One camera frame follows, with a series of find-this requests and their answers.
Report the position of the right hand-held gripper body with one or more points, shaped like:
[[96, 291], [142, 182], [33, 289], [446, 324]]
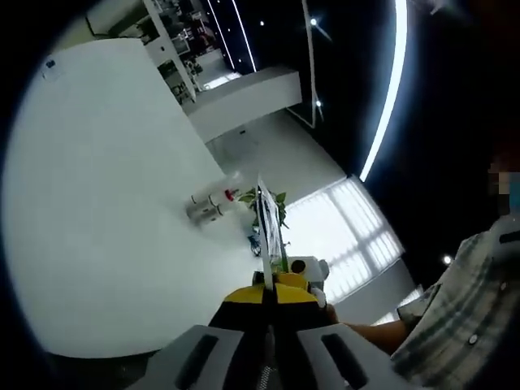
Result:
[[315, 270]]

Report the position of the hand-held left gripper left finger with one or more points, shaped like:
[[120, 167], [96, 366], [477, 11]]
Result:
[[239, 325]]

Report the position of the tall white skincare tube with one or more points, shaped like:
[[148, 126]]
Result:
[[233, 181]]

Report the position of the green and black foil packet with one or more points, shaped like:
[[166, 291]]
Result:
[[270, 231]]

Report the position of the long ceiling light strip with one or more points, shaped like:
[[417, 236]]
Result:
[[390, 101]]

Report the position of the large bright window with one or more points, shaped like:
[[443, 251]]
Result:
[[345, 235]]

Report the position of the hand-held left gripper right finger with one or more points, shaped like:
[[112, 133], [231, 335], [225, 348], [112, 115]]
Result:
[[296, 321]]

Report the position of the potted green plant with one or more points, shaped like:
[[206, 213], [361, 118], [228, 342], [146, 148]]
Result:
[[250, 199]]

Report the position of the red-collared clear-cap skincare bottle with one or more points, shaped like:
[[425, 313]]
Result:
[[230, 196]]

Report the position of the white office desk row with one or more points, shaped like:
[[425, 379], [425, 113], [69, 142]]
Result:
[[158, 44]]

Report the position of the person in plaid shirt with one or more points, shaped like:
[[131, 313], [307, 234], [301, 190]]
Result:
[[467, 317]]

